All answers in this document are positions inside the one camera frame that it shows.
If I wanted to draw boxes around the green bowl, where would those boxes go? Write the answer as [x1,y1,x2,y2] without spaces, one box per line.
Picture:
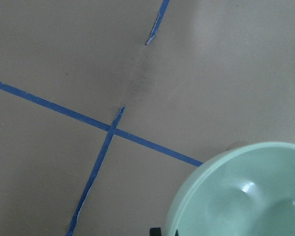
[164,142,295,236]

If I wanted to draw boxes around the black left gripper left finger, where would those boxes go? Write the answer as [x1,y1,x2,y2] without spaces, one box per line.
[149,228,162,236]

